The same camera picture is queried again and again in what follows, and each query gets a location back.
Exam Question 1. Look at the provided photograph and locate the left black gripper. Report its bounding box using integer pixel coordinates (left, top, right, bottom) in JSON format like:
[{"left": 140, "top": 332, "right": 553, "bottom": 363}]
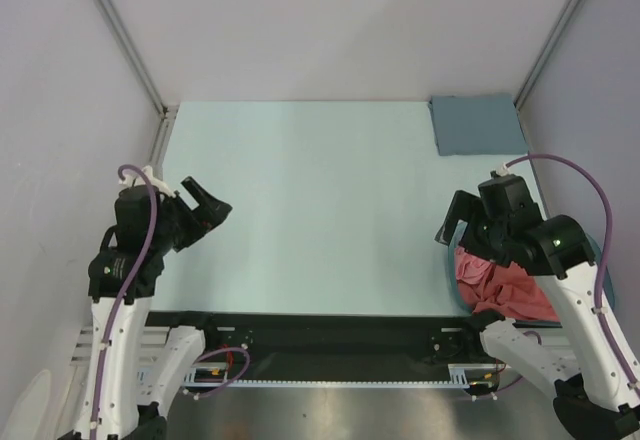
[{"left": 150, "top": 176, "right": 231, "bottom": 253}]

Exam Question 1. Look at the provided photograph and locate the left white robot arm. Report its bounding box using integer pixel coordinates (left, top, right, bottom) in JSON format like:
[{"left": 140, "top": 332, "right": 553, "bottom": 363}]
[{"left": 64, "top": 167, "right": 232, "bottom": 439}]

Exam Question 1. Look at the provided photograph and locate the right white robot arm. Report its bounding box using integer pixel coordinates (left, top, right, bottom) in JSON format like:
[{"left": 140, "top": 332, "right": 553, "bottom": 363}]
[{"left": 436, "top": 190, "right": 639, "bottom": 439}]

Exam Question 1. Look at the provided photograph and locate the crumpled pink t-shirt in basin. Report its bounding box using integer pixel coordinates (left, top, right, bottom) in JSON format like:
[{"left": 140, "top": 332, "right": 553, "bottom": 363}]
[{"left": 453, "top": 247, "right": 559, "bottom": 322}]

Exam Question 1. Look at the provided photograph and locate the folded blue-grey t-shirt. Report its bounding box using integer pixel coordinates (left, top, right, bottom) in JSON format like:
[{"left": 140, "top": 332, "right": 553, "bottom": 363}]
[{"left": 429, "top": 93, "right": 528, "bottom": 156}]

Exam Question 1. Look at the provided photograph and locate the teal plastic basin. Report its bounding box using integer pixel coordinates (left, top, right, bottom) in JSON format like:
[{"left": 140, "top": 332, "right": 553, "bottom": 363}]
[{"left": 443, "top": 237, "right": 617, "bottom": 317}]

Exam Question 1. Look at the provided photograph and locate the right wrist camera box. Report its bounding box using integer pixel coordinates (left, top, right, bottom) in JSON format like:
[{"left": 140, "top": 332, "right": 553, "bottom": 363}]
[{"left": 478, "top": 174, "right": 538, "bottom": 220}]

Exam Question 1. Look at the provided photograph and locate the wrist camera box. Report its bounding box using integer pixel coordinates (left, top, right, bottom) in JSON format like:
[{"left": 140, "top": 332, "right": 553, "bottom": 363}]
[
  {"left": 114, "top": 165, "right": 177, "bottom": 244},
  {"left": 478, "top": 174, "right": 538, "bottom": 220}
]

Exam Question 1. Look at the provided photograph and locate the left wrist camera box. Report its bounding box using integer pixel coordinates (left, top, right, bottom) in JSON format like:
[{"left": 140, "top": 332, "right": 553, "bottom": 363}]
[{"left": 114, "top": 165, "right": 177, "bottom": 244}]

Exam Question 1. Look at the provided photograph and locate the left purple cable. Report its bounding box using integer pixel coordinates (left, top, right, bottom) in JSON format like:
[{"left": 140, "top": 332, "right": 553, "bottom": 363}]
[{"left": 89, "top": 163, "right": 161, "bottom": 434}]

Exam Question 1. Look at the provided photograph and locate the white slotted cable duct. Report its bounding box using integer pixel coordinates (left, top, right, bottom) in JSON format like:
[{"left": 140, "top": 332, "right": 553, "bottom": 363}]
[{"left": 182, "top": 366, "right": 497, "bottom": 391}]

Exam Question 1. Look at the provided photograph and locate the left aluminium frame post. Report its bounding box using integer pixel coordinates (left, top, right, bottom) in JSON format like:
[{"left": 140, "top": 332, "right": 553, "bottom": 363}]
[{"left": 93, "top": 0, "right": 167, "bottom": 119}]

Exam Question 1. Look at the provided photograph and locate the aluminium frame post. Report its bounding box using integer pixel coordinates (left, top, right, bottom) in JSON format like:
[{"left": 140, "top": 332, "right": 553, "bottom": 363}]
[
  {"left": 93, "top": 0, "right": 167, "bottom": 119},
  {"left": 514, "top": 0, "right": 585, "bottom": 110}
]

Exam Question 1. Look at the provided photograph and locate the right aluminium frame post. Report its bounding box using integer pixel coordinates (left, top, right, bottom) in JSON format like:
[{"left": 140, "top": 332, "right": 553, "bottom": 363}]
[{"left": 514, "top": 0, "right": 585, "bottom": 110}]

